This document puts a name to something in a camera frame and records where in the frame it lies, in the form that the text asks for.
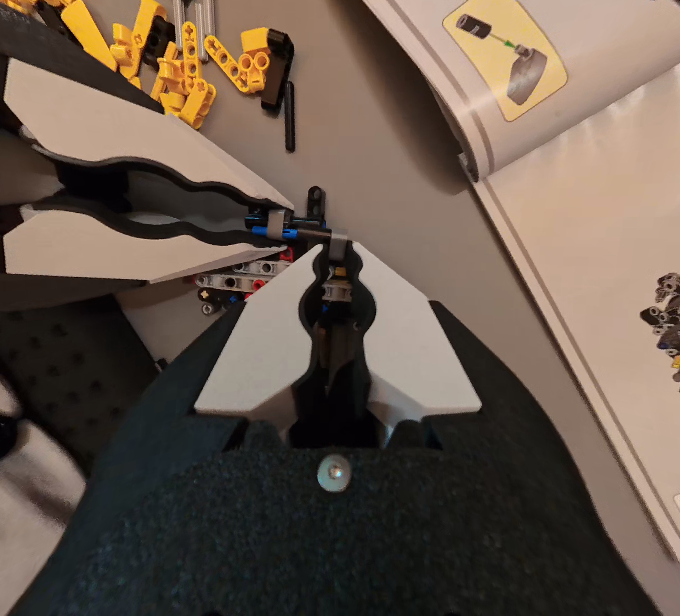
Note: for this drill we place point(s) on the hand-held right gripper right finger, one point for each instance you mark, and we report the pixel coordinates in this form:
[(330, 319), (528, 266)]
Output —
[(419, 356)]

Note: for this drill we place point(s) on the black curved lego liftarm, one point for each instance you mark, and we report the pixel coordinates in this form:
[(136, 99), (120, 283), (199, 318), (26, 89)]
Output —
[(279, 63)]

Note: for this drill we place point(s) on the person's white shirt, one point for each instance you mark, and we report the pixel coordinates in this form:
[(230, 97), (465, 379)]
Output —
[(32, 520)]

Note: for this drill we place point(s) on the grey lego car chassis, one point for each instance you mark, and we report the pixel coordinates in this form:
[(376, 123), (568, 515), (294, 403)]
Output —
[(233, 282)]

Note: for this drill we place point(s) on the pile of yellow lego pieces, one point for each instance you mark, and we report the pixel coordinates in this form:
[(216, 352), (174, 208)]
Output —
[(180, 69)]

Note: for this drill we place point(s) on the lego instruction booklet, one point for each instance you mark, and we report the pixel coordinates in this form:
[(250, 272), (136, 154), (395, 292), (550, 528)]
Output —
[(584, 202)]

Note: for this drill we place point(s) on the black lego axle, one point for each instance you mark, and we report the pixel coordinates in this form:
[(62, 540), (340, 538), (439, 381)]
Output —
[(289, 117)]

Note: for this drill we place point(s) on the grey lego piece with connector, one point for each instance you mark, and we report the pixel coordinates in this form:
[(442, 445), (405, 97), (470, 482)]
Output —
[(337, 248)]

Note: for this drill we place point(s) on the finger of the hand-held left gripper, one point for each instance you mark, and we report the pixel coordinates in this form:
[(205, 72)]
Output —
[(133, 127), (106, 255)]

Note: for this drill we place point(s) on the light grey lego axle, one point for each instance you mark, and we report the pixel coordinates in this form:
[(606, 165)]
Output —
[(207, 5), (179, 21)]

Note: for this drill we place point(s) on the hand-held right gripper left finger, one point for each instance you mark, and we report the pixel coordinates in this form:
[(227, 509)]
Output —
[(255, 356)]

